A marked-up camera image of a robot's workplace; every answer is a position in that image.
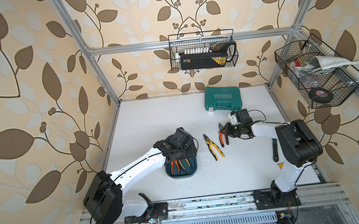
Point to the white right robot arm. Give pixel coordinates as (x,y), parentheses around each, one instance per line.
(298,144)

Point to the black wire basket back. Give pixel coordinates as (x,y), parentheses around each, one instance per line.
(202,42)

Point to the black tape roll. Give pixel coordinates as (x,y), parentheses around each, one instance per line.
(320,96)

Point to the black wire basket right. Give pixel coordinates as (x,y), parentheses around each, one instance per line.
(324,80)

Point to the large orange handled pliers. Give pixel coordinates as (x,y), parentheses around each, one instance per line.
(223,138)

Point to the grey cloth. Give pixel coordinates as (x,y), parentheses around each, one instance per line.
(325,64)

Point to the yellow black combination pliers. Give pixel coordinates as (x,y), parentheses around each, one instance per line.
(212,146)

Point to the small yellow handled pliers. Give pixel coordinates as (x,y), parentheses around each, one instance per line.
(185,166)

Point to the black wire basket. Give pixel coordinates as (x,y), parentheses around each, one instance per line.
(202,42)
(324,80)

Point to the green plastic tool case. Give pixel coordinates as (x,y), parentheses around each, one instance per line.
(222,98)

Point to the black yellow tool box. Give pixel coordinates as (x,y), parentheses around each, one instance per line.
(203,60)

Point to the small orange handled pliers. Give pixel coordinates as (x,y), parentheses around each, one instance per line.
(175,168)

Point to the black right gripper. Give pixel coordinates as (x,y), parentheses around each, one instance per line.
(227,126)

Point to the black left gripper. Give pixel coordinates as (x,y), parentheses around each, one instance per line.
(193,147)

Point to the dark teal storage tray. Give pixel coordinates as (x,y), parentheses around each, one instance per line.
(192,160)

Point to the green handled scraper tool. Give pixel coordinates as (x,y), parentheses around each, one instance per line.
(275,150)

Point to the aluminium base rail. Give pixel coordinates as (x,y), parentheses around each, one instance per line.
(307,196)

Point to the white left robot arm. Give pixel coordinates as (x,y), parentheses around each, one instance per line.
(105,197)

